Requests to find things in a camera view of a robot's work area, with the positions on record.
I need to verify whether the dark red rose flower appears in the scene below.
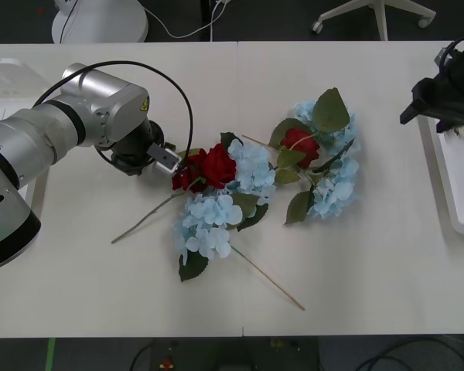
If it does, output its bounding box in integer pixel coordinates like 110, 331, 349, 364
172, 148, 210, 194

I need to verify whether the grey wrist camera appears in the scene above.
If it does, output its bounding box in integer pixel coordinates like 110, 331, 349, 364
438, 45, 455, 66
146, 144, 181, 175

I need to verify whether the black pole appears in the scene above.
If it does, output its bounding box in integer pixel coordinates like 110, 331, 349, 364
200, 0, 214, 43

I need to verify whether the red rose with green leaves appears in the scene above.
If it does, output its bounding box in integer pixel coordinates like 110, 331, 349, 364
273, 128, 321, 186

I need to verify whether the white chair base with casters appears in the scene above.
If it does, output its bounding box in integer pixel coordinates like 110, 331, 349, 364
311, 0, 438, 42

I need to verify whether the red rose with long stem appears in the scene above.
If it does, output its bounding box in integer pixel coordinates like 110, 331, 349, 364
111, 143, 237, 244

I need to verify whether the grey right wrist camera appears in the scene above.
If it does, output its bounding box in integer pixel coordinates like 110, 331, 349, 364
438, 45, 455, 66

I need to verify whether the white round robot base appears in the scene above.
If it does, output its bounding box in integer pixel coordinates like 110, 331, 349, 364
52, 0, 148, 44

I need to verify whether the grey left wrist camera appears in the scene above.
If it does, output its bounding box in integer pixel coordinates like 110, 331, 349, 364
146, 144, 181, 175

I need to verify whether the shallow white box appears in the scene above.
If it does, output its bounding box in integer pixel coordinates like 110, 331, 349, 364
415, 114, 464, 235
0, 57, 51, 212

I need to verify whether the thin white cable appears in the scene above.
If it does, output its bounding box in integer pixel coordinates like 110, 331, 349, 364
145, 0, 233, 39

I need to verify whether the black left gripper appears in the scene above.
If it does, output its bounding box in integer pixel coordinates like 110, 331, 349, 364
111, 143, 159, 177

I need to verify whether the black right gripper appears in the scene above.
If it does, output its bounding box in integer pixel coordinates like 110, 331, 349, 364
400, 77, 464, 127

